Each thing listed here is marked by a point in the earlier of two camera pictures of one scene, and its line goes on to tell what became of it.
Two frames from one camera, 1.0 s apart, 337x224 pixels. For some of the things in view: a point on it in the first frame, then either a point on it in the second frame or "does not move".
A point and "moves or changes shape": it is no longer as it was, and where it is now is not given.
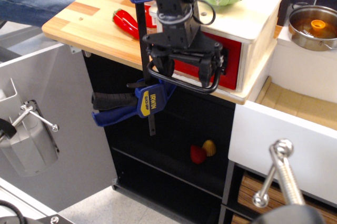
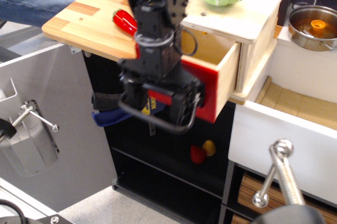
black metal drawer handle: (207, 90) -> (152, 126)
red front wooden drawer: (228, 81) moves or changes shape
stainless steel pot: (313, 28) does not move
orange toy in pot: (318, 25) does not move
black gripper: (184, 38) -> (161, 66)
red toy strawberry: (198, 154) does not move
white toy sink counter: (297, 103) does not move
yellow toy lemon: (210, 147) does not move
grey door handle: (26, 110) does not move
